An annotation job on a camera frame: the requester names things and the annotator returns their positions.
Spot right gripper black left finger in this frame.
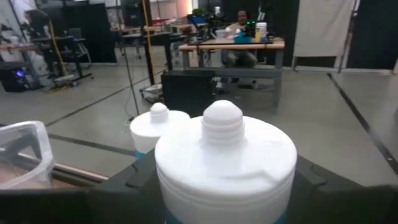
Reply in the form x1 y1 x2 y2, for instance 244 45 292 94
86 149 166 224

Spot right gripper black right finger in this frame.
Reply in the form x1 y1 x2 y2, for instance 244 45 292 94
287 154 373 224

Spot blue silicone sealant tube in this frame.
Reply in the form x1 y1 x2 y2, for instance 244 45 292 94
154 99 299 224
129 102 191 160

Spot clear plastic bin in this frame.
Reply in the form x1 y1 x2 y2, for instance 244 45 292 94
0 120 56 190

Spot black box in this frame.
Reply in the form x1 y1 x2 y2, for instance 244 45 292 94
160 70 216 118

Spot black stand pole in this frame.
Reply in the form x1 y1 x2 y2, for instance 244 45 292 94
141 0 156 86

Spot black computer blue light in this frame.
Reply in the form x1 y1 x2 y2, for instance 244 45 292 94
0 61 34 93

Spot person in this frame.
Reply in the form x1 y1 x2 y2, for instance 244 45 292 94
221 9 259 68

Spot white screen panel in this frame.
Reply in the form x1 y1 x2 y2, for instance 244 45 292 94
293 0 356 68

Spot black office chair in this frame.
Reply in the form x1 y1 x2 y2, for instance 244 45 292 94
63 27 93 78

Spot wooden table grey legs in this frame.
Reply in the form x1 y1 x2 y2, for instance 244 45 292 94
178 37 285 108

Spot teal box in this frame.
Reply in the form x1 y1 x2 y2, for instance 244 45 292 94
233 34 252 44

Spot white plastic container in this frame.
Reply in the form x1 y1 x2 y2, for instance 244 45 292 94
255 22 268 42

